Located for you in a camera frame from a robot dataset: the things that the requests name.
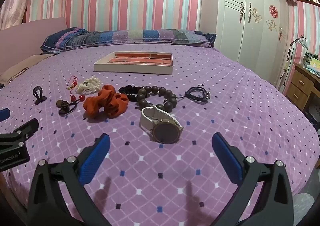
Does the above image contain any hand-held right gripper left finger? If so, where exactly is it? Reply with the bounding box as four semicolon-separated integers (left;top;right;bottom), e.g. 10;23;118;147
27;133;112;226

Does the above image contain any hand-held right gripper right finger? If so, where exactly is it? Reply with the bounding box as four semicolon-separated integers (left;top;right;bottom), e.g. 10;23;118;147
211;132;294;226

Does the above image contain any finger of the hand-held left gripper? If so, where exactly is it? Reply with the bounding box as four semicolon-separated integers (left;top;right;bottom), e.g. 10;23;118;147
0;118;40;145
0;108;10;123

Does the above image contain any brown knot bead charm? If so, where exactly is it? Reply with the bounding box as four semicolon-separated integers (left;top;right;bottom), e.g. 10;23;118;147
56;99;70;114

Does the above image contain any red bead hair tie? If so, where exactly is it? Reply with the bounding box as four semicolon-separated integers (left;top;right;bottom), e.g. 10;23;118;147
59;94;85;116

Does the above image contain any red string charm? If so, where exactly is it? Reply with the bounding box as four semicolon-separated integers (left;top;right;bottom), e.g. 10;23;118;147
66;75;78;90

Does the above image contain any white strap wristwatch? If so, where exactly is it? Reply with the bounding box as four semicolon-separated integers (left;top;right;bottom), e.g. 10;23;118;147
139;106;184;145

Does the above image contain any black scrunchie with bell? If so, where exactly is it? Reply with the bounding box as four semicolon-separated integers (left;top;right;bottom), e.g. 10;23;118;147
118;84;143;102

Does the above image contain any dark wooden bead bracelet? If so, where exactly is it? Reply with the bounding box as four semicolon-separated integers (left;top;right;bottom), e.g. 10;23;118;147
136;85;178;112

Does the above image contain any white tray with brick lining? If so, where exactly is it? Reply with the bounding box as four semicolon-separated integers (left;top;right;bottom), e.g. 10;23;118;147
94;51;174;76

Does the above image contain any black hair clip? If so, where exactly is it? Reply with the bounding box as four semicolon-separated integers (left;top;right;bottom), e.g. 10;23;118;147
32;85;47;105

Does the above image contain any purple dotted bed blanket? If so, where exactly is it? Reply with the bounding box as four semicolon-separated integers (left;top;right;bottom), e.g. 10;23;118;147
0;44;320;226

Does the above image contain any beige cloth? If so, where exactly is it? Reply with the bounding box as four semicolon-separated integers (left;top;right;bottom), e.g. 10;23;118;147
0;53;57;84

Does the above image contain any orange scrunchie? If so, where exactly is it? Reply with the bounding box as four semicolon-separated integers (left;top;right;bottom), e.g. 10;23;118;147
82;84;129;119

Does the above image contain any white scrunchie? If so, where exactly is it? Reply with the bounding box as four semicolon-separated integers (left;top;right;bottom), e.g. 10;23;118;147
75;76;102;95

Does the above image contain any pink headboard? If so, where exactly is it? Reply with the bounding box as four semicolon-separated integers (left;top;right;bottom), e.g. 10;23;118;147
0;17;68;76

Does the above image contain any wooden desk with drawers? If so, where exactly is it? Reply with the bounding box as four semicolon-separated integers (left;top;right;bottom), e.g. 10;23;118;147
285;62;320;112

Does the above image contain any white wardrobe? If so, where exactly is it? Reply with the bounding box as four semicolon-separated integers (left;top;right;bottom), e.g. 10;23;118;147
215;0;289;89

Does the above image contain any striped patchwork pillow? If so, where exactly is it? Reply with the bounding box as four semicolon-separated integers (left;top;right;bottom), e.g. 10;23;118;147
41;27;217;54

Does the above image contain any desk lamp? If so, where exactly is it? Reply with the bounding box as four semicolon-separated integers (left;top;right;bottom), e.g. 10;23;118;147
281;36;308;86

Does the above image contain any dark cord bracelet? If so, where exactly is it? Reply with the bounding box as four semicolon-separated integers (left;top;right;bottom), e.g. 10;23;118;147
177;86;210;104

